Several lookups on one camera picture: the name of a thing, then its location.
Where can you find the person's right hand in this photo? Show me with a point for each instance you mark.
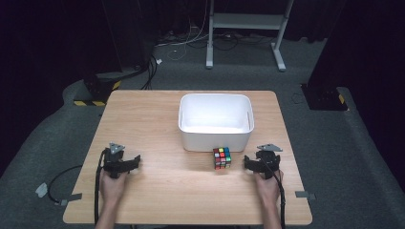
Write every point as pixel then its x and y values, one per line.
pixel 269 189

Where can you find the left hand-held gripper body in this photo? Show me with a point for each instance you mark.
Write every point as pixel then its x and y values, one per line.
pixel 114 159

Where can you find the black base with yellow mark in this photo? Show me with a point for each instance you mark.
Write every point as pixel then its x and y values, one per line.
pixel 324 98

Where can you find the black base with yellow stripes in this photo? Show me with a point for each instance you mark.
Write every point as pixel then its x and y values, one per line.
pixel 97 90

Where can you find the long grey tape strip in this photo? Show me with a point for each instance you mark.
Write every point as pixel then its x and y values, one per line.
pixel 71 198

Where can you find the multicoloured puzzle cube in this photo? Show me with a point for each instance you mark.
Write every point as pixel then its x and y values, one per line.
pixel 222 158

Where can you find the small grey tape piece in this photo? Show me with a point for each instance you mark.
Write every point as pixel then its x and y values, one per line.
pixel 41 190

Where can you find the person's left hand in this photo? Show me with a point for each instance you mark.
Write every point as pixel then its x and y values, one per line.
pixel 112 187

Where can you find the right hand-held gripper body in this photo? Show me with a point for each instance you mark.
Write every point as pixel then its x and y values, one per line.
pixel 268 160

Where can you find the white metal stand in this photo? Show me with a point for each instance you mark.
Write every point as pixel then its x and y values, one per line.
pixel 246 21

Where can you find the white plastic bin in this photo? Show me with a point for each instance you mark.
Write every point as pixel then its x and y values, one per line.
pixel 216 127

